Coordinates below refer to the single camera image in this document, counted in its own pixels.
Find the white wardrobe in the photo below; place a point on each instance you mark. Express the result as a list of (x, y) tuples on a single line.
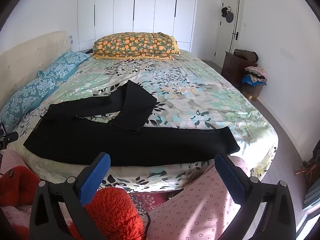
[(125, 5)]

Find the brown wooden rack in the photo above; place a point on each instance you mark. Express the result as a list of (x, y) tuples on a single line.
[(306, 170)]

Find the woven laundry basket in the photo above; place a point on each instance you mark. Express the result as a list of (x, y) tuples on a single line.
[(253, 91)]

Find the pile of clothes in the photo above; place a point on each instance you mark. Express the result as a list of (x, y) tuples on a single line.
[(255, 75)]

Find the cream padded headboard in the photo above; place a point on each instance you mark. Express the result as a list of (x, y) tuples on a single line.
[(30, 52)]

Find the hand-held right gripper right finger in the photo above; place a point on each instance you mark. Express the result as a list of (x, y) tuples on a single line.
[(230, 177)]

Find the orange floral green pillow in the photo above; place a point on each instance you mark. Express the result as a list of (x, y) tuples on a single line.
[(135, 45)]

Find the teal damask pillow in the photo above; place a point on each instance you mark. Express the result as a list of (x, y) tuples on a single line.
[(25, 97), (65, 65)]

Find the olive brown bag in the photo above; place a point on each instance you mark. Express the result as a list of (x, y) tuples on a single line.
[(246, 55)]

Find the patterned red rug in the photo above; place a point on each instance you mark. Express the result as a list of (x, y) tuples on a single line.
[(150, 200)]

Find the grey blue folded cloth stack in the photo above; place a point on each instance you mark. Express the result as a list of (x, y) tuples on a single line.
[(312, 197)]

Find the bed with floral leaf sheet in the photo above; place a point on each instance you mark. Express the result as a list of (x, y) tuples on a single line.
[(200, 100)]

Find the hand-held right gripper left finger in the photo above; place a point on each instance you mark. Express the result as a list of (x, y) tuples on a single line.
[(96, 177)]

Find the pink dotted pajama pants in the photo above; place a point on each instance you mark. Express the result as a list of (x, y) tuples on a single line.
[(200, 205)]

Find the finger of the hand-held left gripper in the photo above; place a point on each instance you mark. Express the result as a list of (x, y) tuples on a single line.
[(11, 137)]

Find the black hanging hat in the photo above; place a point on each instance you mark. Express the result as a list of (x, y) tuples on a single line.
[(228, 16)]

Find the black pants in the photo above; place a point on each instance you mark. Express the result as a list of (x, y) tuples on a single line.
[(125, 142)]

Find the wall socket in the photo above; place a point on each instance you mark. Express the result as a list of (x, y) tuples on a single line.
[(71, 40)]

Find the dark wooden cabinet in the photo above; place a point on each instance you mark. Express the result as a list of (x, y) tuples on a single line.
[(232, 67)]

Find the white door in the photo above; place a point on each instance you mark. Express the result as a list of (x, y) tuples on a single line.
[(230, 37)]

